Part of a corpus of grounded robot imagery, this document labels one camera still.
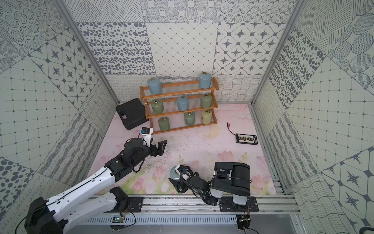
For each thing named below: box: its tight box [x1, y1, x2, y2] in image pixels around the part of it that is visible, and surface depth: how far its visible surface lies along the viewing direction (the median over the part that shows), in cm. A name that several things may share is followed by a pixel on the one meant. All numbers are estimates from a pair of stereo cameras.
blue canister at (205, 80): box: [199, 71, 212, 90], surface depth 88 cm
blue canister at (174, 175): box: [169, 165, 181, 181], surface depth 77 cm
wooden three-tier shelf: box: [139, 77, 220, 135], surface depth 98 cm
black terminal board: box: [235, 133, 259, 146], surface depth 100 cm
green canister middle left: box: [150, 98, 165, 115], surface depth 92 cm
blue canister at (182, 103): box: [177, 95, 189, 112], surface depth 95 cm
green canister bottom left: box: [158, 116, 170, 132], surface depth 100 cm
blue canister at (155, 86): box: [147, 77, 163, 96], surface depth 85 cm
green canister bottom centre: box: [184, 111, 196, 126], surface depth 103 cm
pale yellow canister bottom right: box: [201, 109, 213, 125], surface depth 103 cm
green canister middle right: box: [200, 94, 213, 109], surface depth 96 cm
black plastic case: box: [115, 97, 150, 131], surface depth 112 cm
